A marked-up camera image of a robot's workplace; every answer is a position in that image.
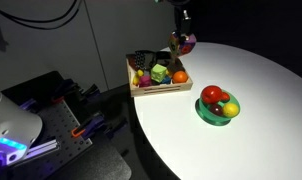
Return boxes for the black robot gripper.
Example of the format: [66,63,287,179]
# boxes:
[174,6,191,35]

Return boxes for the colourful foam toy cube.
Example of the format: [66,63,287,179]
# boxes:
[168,32,197,56]

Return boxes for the black white patterned foam block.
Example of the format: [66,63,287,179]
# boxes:
[134,50,156,70]

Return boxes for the orange toy ball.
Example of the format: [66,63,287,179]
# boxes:
[172,71,188,83]

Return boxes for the green toy block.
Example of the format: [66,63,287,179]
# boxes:
[151,64,167,82]

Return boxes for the pink toy block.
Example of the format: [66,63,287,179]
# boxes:
[139,76,152,87]

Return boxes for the wooden toy tray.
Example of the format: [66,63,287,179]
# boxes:
[126,51,193,97]

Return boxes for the red toy tomato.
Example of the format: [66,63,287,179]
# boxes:
[201,85,222,104]

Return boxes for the dark red toy plum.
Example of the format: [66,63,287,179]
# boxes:
[209,104,223,116]

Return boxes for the yellow toy lemon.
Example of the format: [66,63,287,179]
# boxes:
[222,103,240,118]

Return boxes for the green plastic bowl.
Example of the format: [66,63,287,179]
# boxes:
[195,90,241,126]

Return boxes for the purple clamp with orange tip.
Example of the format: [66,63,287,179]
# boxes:
[71,113,105,139]

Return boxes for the perforated grey mounting plate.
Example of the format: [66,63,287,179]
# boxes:
[18,101,92,171]

